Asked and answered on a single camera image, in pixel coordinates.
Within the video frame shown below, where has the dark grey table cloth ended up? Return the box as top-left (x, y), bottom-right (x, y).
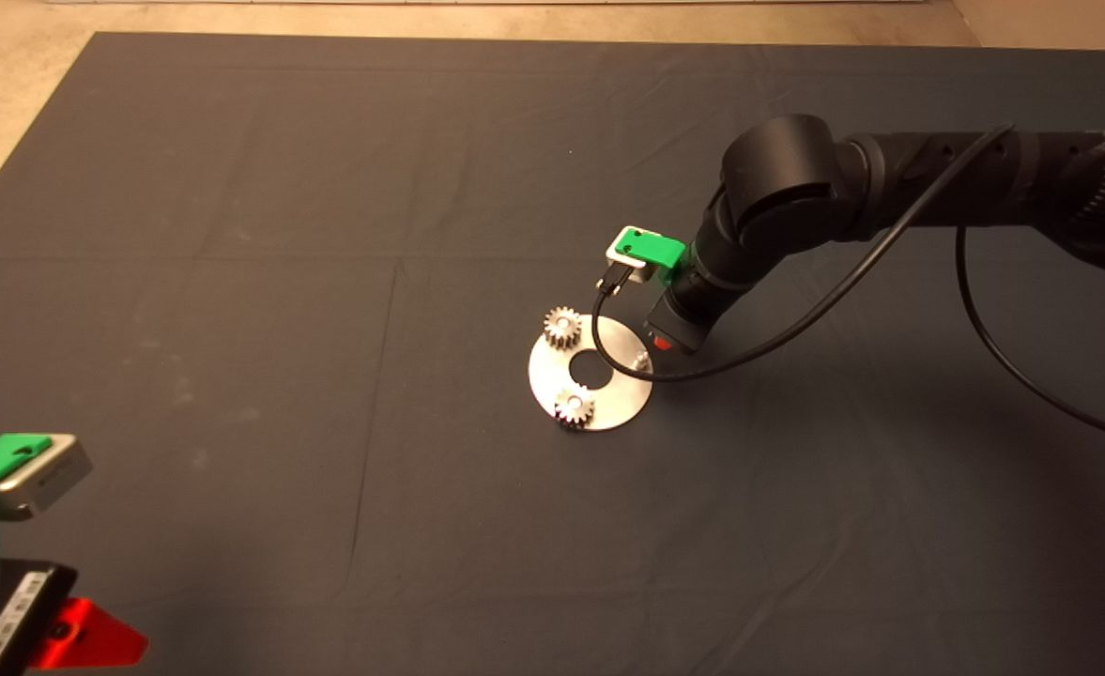
top-left (0, 32), bottom-right (1105, 676)

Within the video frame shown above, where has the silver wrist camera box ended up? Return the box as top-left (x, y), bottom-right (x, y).
top-left (605, 227), bottom-right (652, 285)
top-left (0, 434), bottom-right (94, 523)

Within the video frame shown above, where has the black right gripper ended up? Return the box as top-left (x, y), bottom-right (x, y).
top-left (643, 279), bottom-right (719, 356)

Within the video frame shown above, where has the shiny steel spur gear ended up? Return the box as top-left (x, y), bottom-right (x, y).
top-left (543, 306), bottom-right (583, 351)
top-left (554, 387), bottom-right (596, 431)

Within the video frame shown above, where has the round metal carrier plate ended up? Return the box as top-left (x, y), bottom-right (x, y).
top-left (528, 314), bottom-right (654, 433)

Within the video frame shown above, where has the thin black camera cable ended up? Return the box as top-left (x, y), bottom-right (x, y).
top-left (591, 124), bottom-right (1105, 448)

